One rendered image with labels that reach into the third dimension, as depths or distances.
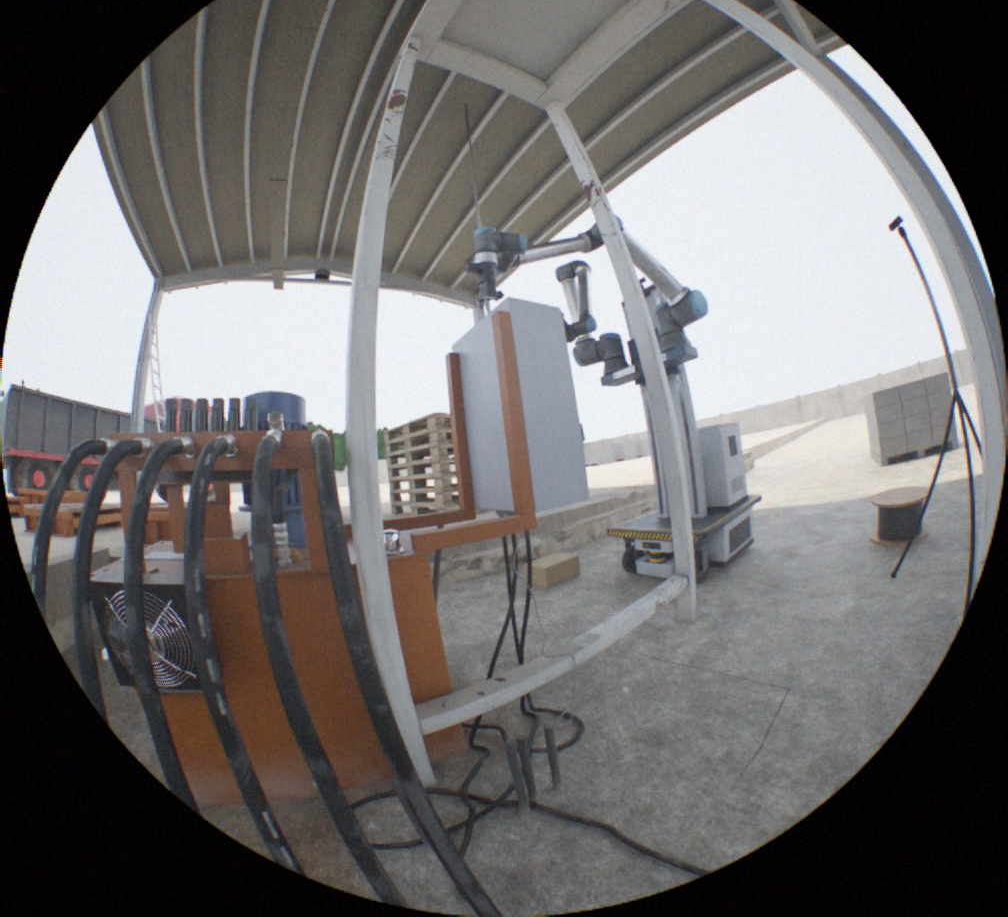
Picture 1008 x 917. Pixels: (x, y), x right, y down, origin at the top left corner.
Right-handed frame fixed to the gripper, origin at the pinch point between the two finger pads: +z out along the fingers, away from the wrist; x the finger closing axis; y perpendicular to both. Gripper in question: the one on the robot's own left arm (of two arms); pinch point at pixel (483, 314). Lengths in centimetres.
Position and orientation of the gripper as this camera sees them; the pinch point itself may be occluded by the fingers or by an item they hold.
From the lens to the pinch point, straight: 134.2
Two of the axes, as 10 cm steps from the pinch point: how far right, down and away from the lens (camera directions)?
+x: -5.5, -0.3, 8.3
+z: 0.6, 10.0, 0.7
